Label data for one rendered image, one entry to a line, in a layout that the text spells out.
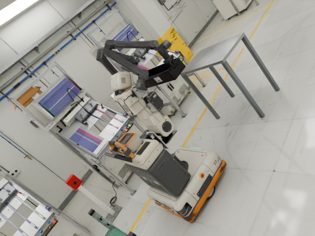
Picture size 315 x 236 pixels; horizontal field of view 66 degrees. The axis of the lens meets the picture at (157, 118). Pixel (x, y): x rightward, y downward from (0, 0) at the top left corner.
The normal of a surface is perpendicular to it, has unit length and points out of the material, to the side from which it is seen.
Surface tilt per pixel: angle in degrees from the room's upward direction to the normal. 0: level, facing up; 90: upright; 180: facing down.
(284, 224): 0
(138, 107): 90
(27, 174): 90
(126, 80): 90
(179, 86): 90
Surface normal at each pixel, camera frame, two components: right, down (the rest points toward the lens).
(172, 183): 0.50, -0.04
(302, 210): -0.64, -0.69
